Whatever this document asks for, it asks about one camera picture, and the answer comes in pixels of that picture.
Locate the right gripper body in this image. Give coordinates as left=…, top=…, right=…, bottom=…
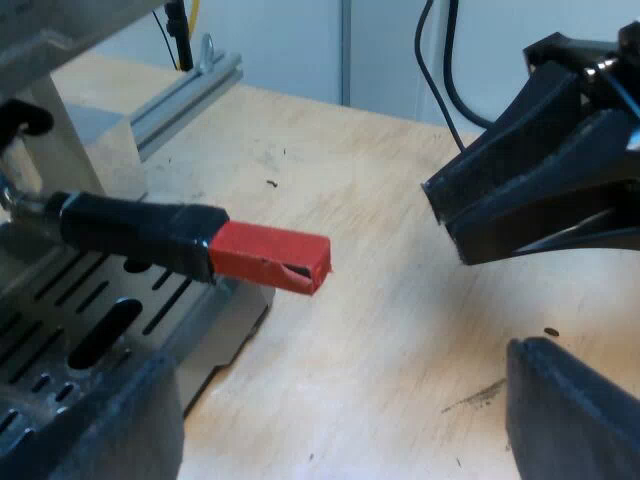
left=522, top=19, right=640, bottom=132

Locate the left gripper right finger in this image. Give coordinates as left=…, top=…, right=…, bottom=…
left=504, top=336, right=640, bottom=480

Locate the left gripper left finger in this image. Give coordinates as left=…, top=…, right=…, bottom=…
left=0, top=348, right=186, bottom=480

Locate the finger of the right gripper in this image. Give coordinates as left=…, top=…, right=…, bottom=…
left=421, top=58, right=597, bottom=222
left=443, top=108, right=640, bottom=267

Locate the steel espresso machine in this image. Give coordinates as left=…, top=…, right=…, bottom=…
left=0, top=0, right=275, bottom=451

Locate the metal block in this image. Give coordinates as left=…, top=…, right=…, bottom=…
left=48, top=63, right=150, bottom=201

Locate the black tripod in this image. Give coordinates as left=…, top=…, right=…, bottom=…
left=163, top=0, right=195, bottom=73

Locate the black cable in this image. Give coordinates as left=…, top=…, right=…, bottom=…
left=413, top=0, right=466, bottom=152
left=447, top=0, right=495, bottom=129

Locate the filter holder with red-ended handle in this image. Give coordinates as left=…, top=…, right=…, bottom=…
left=0, top=188, right=333, bottom=296

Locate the aluminium rail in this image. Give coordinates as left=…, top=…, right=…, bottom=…
left=128, top=32, right=245, bottom=162

